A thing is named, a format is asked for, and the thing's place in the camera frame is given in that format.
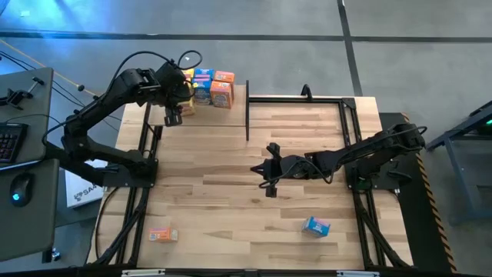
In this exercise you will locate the dark grey side desk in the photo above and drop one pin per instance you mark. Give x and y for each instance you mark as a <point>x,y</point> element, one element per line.
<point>27,231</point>

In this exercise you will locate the black computer mouse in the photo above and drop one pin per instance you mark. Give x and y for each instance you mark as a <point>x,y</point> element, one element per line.
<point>21,189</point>

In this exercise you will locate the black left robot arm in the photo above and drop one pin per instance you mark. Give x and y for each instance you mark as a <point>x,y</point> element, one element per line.
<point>96,111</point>

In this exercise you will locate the white printed carton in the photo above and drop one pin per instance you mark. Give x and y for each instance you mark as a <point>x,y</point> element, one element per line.
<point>82,194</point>

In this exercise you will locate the black diagonal strut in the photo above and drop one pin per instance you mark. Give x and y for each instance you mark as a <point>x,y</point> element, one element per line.
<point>69,165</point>

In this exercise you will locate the white edge bracket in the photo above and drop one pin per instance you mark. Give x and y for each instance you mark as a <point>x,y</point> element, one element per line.
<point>143,273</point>
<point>357,274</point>

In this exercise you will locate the grey-blue metal workbench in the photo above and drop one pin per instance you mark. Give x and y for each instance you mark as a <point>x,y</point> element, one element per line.
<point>457,161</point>

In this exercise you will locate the black hazard-striped base platform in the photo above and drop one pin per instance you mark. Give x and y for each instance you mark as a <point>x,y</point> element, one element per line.
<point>415,215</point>

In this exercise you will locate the black aluminium table frame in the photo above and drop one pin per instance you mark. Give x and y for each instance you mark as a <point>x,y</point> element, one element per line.
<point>296,100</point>

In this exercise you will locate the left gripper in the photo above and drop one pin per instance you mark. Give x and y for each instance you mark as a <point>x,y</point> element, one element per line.
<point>171,82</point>

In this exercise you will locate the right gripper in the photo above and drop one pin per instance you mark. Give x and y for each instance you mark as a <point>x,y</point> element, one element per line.
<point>290,167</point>

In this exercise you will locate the black computer keyboard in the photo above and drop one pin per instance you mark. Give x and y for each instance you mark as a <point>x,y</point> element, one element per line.
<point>11,142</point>

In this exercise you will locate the blue Rice Krispies cereal box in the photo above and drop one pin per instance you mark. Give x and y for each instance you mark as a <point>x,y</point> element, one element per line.
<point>316,227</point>
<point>203,73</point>
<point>200,92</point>

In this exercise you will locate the black frame hook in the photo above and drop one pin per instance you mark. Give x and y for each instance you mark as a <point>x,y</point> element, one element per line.
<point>306,91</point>

